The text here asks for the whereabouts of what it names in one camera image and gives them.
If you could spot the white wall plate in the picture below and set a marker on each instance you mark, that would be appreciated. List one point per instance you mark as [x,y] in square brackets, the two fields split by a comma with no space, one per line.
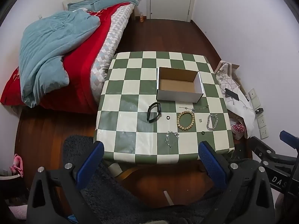
[256,102]
[252,94]

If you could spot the white door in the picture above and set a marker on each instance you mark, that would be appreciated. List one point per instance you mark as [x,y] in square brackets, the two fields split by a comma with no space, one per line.
[171,0]

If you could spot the black smartphone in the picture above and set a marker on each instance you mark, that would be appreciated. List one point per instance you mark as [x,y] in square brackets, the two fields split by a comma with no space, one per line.
[232,94]

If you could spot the small orange bottle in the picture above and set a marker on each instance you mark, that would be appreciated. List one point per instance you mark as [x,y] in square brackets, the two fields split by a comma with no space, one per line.
[141,18]

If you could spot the green white checked tablecloth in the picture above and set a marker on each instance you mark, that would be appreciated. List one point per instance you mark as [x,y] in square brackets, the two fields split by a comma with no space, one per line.
[130,107]

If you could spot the light blue quilt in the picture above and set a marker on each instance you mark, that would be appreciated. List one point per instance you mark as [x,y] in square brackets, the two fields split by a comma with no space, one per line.
[51,42]

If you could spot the small white stick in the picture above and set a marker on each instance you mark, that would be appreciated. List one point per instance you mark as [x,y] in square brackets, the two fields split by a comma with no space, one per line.
[168,198]

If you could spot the white red printed plastic bag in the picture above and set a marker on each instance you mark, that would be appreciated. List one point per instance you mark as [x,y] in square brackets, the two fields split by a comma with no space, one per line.
[237,128]

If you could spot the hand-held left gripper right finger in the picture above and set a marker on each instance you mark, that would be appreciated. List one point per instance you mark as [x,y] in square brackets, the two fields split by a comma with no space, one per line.
[211,163]

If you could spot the cardboard box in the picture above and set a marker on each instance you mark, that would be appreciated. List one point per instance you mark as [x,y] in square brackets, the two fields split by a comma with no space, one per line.
[177,96]

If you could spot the black wristband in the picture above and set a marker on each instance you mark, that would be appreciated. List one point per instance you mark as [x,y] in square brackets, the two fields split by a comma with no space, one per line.
[152,121]

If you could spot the black charger plug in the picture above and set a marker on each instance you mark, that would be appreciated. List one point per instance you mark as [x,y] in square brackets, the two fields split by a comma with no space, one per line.
[259,110]

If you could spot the white cloth pile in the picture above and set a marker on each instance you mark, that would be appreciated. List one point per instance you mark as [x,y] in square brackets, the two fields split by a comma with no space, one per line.
[243,116]

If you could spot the white wall socket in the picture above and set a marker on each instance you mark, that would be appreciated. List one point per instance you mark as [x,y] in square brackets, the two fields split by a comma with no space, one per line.
[264,132]
[261,121]

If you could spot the white line-patterned cloth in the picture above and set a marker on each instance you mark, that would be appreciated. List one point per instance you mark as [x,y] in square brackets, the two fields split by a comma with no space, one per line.
[227,79]

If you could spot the grey white checked sheet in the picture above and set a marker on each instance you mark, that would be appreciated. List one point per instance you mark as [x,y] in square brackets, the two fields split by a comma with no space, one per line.
[112,35]

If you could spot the bed with red sheet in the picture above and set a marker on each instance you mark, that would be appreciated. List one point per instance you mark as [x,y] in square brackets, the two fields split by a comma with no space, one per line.
[77,79]

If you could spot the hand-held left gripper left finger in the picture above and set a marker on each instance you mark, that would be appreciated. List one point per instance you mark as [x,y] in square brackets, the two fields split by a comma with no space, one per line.
[91,165]

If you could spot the dark grey fuzzy rug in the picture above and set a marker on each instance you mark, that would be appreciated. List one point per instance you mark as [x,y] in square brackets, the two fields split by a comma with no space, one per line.
[112,191]

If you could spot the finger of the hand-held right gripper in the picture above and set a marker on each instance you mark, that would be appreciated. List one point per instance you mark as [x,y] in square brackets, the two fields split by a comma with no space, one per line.
[261,145]
[289,137]

